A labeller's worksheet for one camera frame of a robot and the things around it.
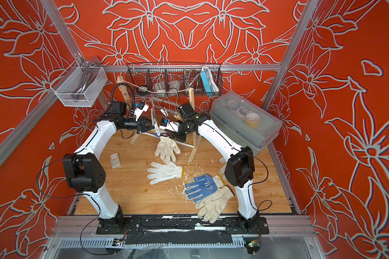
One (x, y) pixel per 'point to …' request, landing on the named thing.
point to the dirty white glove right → (222, 170)
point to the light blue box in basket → (209, 83)
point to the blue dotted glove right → (203, 186)
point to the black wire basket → (169, 79)
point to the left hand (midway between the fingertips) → (156, 124)
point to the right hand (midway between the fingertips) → (168, 134)
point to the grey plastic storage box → (249, 124)
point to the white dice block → (160, 87)
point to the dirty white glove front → (212, 205)
